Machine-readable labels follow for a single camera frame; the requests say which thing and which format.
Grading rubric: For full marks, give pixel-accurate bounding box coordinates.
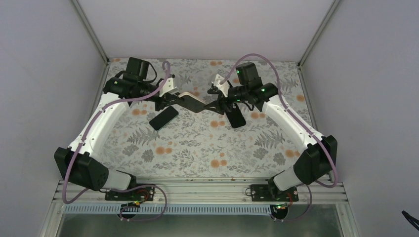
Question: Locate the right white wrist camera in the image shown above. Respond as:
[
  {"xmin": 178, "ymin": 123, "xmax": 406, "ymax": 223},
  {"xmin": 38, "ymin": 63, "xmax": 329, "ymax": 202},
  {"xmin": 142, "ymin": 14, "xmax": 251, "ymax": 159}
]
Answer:
[{"xmin": 209, "ymin": 74, "xmax": 230, "ymax": 97}]

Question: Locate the phone with beige case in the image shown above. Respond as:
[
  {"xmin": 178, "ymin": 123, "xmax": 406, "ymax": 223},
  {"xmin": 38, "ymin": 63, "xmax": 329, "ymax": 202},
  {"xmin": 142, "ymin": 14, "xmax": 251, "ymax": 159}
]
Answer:
[{"xmin": 178, "ymin": 92, "xmax": 206, "ymax": 113}]

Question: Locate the black object at edge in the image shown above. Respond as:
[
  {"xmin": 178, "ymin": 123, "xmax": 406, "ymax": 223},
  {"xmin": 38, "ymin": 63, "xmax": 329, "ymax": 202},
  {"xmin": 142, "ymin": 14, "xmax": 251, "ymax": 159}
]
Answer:
[{"xmin": 401, "ymin": 210, "xmax": 419, "ymax": 230}]

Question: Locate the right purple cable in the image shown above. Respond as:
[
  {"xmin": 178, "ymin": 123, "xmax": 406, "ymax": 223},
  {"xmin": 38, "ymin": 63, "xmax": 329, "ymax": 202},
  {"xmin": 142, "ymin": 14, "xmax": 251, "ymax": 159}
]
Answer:
[{"xmin": 219, "ymin": 53, "xmax": 338, "ymax": 223}]

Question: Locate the floral patterned table mat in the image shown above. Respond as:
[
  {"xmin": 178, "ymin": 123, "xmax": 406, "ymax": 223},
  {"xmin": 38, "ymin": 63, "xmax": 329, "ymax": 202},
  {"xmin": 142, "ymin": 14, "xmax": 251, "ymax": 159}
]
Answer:
[{"xmin": 97, "ymin": 59, "xmax": 311, "ymax": 178}]

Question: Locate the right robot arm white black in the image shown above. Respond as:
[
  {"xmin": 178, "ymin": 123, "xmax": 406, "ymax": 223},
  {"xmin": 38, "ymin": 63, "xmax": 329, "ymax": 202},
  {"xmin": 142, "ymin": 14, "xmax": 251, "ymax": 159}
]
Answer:
[{"xmin": 205, "ymin": 62, "xmax": 337, "ymax": 201}]

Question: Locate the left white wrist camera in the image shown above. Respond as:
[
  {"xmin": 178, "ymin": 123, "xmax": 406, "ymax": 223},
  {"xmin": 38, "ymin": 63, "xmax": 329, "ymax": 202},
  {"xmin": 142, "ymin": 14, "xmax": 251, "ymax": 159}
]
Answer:
[{"xmin": 159, "ymin": 75, "xmax": 179, "ymax": 97}]

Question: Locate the black phone case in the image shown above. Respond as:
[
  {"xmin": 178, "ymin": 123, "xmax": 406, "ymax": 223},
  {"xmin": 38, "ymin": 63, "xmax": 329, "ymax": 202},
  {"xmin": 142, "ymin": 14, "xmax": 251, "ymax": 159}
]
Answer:
[{"xmin": 226, "ymin": 107, "xmax": 246, "ymax": 128}]

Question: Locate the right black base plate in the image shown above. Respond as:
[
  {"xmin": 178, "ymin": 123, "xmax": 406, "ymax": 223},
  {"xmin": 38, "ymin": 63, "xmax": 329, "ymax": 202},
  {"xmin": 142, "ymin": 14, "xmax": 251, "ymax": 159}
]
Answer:
[{"xmin": 245, "ymin": 184, "xmax": 299, "ymax": 202}]

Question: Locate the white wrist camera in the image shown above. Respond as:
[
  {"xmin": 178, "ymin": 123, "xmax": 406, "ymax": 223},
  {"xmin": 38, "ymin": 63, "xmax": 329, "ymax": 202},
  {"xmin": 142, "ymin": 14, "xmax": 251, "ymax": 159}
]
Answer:
[
  {"xmin": 159, "ymin": 75, "xmax": 179, "ymax": 97},
  {"xmin": 209, "ymin": 74, "xmax": 230, "ymax": 97}
]

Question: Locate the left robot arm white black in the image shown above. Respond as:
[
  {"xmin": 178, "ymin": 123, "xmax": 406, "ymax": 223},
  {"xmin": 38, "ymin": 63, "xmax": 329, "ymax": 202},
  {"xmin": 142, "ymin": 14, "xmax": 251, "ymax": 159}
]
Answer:
[{"xmin": 54, "ymin": 58, "xmax": 173, "ymax": 200}]

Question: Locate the aluminium mounting rail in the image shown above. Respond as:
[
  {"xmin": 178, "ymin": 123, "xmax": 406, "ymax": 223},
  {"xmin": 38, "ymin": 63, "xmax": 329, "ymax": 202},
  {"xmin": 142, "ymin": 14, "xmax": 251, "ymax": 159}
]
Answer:
[{"xmin": 54, "ymin": 178, "xmax": 349, "ymax": 205}]

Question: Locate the white slotted cable duct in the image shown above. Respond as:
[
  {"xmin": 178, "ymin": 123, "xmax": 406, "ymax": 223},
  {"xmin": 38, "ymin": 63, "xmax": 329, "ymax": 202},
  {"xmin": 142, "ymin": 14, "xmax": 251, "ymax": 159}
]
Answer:
[{"xmin": 64, "ymin": 204, "xmax": 271, "ymax": 215}]

